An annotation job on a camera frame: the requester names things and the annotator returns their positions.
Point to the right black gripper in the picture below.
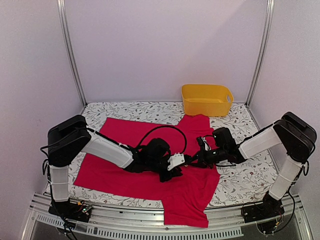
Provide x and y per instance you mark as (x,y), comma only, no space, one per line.
(201,159)

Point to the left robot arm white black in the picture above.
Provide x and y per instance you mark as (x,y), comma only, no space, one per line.
(67,139)

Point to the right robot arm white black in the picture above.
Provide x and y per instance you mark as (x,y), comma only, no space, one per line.
(290,133)

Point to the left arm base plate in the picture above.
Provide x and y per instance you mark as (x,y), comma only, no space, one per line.
(79,211)

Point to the aluminium front rail frame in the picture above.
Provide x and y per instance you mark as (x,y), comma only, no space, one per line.
(115,222)

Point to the left aluminium frame post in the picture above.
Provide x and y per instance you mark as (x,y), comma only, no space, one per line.
(61,7)

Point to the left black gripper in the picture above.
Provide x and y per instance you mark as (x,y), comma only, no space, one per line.
(174,173)

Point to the aluminium frame post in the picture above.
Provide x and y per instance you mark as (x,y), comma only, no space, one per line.
(270,5)
(61,7)

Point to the right aluminium frame post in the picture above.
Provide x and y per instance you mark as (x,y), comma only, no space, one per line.
(270,5)

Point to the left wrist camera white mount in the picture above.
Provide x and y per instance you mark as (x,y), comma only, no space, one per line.
(175,161)

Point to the red t-shirt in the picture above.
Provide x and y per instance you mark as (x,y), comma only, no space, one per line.
(184,198)

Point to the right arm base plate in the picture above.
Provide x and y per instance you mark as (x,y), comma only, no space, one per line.
(269,208)

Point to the yellow plastic basket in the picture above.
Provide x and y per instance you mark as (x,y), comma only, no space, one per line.
(210,100)

